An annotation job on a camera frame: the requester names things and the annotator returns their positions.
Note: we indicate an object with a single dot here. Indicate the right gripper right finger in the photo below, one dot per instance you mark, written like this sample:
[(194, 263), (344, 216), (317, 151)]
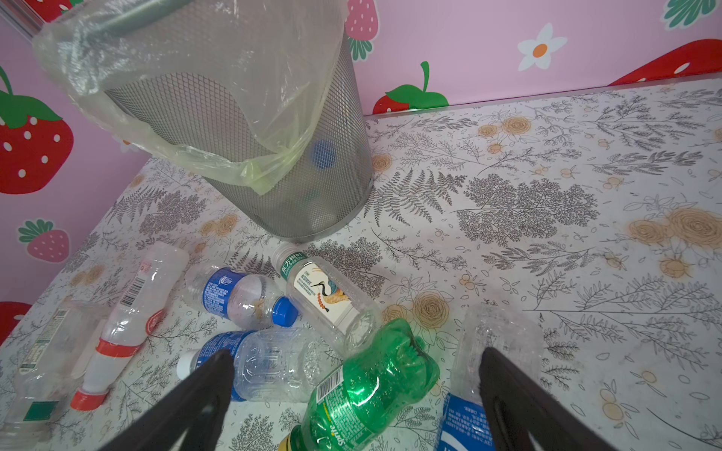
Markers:
[(522, 415)]

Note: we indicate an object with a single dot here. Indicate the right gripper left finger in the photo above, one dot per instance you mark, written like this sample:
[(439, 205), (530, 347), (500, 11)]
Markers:
[(192, 414)]

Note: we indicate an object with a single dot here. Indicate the clear bottle red cap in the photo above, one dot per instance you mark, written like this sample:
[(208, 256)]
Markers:
[(134, 317)]

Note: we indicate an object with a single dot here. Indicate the small clear bottle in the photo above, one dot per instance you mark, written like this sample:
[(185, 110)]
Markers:
[(50, 373)]

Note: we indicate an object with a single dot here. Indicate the grey mesh waste bin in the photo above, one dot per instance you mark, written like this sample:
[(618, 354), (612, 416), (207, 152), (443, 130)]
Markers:
[(325, 187)]

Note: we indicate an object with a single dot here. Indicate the clear plastic bin liner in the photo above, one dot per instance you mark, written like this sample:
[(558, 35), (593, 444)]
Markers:
[(276, 58)]

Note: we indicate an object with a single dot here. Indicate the blue label bottle white cap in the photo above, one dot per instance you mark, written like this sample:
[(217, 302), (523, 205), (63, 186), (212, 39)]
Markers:
[(464, 423)]

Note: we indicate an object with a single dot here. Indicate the small bottle blue label lower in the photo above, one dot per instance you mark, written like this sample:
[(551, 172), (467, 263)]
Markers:
[(276, 364)]

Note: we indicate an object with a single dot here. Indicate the small bottle blue label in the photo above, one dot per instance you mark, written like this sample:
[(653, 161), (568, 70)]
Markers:
[(276, 364), (250, 301)]

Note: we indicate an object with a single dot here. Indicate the small bottle blue label upper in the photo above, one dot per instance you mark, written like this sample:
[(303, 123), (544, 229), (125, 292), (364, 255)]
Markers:
[(250, 301)]

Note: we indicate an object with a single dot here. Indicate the green bottle yellow cap centre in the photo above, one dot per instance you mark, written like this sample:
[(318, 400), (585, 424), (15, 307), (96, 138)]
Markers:
[(361, 398)]

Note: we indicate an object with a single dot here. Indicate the clear bottle bird label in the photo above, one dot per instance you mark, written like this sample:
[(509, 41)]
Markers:
[(341, 313)]

